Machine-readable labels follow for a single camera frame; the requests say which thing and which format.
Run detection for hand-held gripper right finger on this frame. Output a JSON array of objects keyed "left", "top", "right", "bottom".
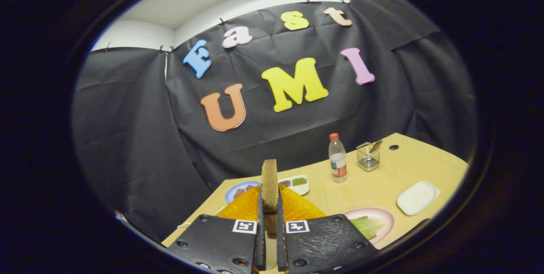
[{"left": 276, "top": 183, "right": 380, "bottom": 274}]

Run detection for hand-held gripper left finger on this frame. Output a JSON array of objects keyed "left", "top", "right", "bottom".
[{"left": 167, "top": 183, "right": 266, "bottom": 274}]

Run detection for green lettuce leaf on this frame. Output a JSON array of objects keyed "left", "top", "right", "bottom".
[{"left": 349, "top": 216, "right": 385, "bottom": 241}]

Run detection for brown toast bread slice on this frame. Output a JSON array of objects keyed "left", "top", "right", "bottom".
[{"left": 261, "top": 159, "right": 280, "bottom": 240}]

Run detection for blue plate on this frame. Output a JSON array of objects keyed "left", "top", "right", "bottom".
[{"left": 224, "top": 181, "right": 262, "bottom": 203}]

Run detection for red food slices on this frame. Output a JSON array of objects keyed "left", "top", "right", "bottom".
[{"left": 233, "top": 185, "right": 255, "bottom": 200}]

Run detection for pink round plate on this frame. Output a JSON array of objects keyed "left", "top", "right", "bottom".
[{"left": 342, "top": 206, "right": 396, "bottom": 246}]

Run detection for white divided condiment dish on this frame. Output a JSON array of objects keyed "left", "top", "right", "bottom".
[{"left": 278, "top": 175, "right": 310, "bottom": 196}]

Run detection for clear water bottle red cap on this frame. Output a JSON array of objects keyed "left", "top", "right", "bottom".
[{"left": 328, "top": 133, "right": 348, "bottom": 183}]

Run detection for white rectangular plate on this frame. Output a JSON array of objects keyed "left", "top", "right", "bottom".
[{"left": 397, "top": 181, "right": 441, "bottom": 216}]

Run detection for metal wire utensil basket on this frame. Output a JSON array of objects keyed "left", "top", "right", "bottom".
[{"left": 356, "top": 140, "right": 382, "bottom": 172}]

